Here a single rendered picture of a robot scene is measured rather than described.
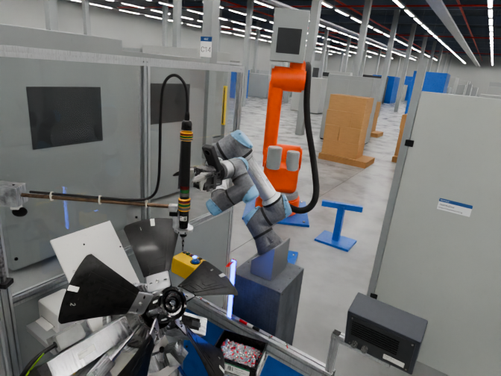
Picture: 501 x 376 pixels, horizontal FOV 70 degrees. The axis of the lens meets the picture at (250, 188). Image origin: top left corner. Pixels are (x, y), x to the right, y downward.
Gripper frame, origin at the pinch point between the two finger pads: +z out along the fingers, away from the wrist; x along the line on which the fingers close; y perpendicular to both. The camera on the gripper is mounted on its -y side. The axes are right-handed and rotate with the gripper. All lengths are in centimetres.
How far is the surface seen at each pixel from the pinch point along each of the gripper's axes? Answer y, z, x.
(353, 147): 123, -766, 179
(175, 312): 47.9, 9.9, -7.1
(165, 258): 35.2, 1.3, 7.3
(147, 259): 36.3, 5.5, 13.1
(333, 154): 149, -763, 225
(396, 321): 43, -33, -74
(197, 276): 49, -14, 4
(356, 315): 45, -29, -61
